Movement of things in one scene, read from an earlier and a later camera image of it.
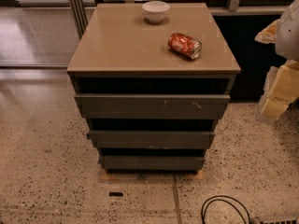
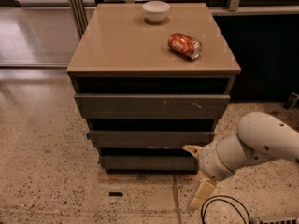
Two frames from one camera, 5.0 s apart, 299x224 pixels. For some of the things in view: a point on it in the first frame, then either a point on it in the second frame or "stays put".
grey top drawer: (152, 106) stays put
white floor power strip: (277, 219) stays put
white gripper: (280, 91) to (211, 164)
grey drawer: (149, 139) stays put
